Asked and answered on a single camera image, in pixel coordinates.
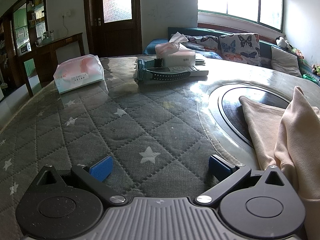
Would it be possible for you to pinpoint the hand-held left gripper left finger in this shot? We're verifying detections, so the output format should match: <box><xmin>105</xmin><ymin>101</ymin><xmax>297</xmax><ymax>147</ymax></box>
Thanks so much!
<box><xmin>30</xmin><ymin>155</ymin><xmax>127</xmax><ymax>205</ymax></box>

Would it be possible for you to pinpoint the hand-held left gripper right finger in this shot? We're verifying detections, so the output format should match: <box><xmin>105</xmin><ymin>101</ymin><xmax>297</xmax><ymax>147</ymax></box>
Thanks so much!
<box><xmin>195</xmin><ymin>154</ymin><xmax>292</xmax><ymax>207</ymax></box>

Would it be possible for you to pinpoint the cream sweatshirt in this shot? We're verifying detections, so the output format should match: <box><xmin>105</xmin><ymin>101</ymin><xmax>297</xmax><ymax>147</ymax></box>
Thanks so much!
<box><xmin>239</xmin><ymin>86</ymin><xmax>320</xmax><ymax>240</ymax></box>

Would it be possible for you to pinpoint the round black induction cooker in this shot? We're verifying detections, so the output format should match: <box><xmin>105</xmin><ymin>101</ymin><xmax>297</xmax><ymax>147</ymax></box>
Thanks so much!
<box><xmin>217</xmin><ymin>84</ymin><xmax>292</xmax><ymax>148</ymax></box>

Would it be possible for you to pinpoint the grey quilted star table cover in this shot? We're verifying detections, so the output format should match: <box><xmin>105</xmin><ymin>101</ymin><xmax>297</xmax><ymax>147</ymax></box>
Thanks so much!
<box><xmin>0</xmin><ymin>55</ymin><xmax>260</xmax><ymax>240</ymax></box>

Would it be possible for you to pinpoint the sealed pink white tissue pack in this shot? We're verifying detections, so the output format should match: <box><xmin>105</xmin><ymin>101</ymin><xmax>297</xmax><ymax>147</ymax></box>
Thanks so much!
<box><xmin>53</xmin><ymin>54</ymin><xmax>105</xmax><ymax>95</ymax></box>

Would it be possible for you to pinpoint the open white tissue pack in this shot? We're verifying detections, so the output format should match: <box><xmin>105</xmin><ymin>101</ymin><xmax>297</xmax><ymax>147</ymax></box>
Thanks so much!
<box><xmin>155</xmin><ymin>32</ymin><xmax>196</xmax><ymax>67</ymax></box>

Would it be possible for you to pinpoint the butterfly print cushion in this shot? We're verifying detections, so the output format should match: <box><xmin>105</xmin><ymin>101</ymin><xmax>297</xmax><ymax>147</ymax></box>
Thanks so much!
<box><xmin>219</xmin><ymin>33</ymin><xmax>262</xmax><ymax>67</ymax></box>
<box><xmin>180</xmin><ymin>34</ymin><xmax>223</xmax><ymax>60</ymax></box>

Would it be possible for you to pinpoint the grey pillow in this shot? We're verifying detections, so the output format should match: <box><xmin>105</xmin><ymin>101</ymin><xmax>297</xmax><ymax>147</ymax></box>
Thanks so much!
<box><xmin>271</xmin><ymin>46</ymin><xmax>302</xmax><ymax>78</ymax></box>

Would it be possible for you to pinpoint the dark wooden sideboard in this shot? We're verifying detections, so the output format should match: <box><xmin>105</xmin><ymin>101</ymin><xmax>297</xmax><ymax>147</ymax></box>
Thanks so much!
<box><xmin>16</xmin><ymin>32</ymin><xmax>85</xmax><ymax>98</ymax></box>

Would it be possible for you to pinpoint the dark wooden frosted glass door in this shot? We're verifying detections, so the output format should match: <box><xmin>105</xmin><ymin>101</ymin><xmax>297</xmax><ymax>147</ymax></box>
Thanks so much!
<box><xmin>84</xmin><ymin>0</ymin><xmax>142</xmax><ymax>58</ymax></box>

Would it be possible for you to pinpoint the teal sofa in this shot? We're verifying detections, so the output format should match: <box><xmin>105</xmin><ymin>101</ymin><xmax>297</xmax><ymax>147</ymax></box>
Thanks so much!
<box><xmin>143</xmin><ymin>27</ymin><xmax>320</xmax><ymax>85</ymax></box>

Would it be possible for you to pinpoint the pink plush toy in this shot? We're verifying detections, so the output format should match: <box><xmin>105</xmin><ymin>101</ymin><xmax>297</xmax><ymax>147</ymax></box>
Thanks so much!
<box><xmin>292</xmin><ymin>47</ymin><xmax>304</xmax><ymax>60</ymax></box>

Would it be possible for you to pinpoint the panda plush toy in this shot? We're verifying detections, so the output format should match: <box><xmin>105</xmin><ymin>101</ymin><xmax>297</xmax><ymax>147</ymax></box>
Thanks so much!
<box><xmin>276</xmin><ymin>37</ymin><xmax>293</xmax><ymax>52</ymax></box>

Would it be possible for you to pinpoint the white microwave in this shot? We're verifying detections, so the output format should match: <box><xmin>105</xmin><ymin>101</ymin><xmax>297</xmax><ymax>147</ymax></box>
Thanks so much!
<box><xmin>19</xmin><ymin>42</ymin><xmax>32</xmax><ymax>54</ymax></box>

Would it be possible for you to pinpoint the dark wooden display cabinet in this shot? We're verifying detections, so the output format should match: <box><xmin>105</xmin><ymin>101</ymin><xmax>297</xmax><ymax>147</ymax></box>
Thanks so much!
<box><xmin>0</xmin><ymin>0</ymin><xmax>49</xmax><ymax>88</ymax></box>

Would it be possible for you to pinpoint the grey cordless phone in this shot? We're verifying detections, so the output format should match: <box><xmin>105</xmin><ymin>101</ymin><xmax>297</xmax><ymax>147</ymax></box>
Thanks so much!
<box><xmin>147</xmin><ymin>65</ymin><xmax>209</xmax><ymax>77</ymax></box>

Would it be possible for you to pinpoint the white cable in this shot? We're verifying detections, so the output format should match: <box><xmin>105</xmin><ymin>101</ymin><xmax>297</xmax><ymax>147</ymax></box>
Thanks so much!
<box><xmin>62</xmin><ymin>16</ymin><xmax>70</xmax><ymax>37</ymax></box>

